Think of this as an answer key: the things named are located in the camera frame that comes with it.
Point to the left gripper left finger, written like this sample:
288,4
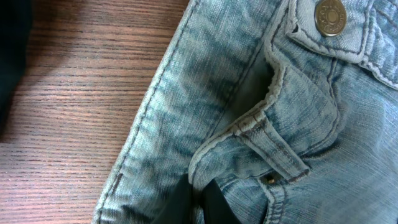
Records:
178,209

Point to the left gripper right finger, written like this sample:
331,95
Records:
216,209

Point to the light blue denim shorts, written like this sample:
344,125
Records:
290,106

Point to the folded black shorts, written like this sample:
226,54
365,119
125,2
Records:
16,24

